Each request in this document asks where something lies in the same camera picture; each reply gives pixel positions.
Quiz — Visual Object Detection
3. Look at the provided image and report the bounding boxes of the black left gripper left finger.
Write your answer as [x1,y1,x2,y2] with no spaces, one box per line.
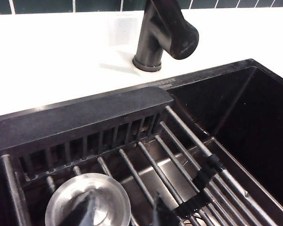
[70,190,98,226]

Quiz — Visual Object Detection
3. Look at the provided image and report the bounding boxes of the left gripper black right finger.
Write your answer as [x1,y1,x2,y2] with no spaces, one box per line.
[152,191,183,226]

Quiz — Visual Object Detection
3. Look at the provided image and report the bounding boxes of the black slotted sink tray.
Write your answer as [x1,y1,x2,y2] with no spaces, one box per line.
[0,86,175,182]

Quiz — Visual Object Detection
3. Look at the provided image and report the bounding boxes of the black kitchen sink basin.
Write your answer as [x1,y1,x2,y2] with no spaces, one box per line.
[0,58,283,226]

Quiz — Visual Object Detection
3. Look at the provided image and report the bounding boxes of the black roll-up rod rack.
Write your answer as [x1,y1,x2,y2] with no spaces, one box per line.
[0,105,278,226]

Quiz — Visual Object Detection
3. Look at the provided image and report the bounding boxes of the black kitchen faucet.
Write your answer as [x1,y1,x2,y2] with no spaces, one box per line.
[132,0,200,73]

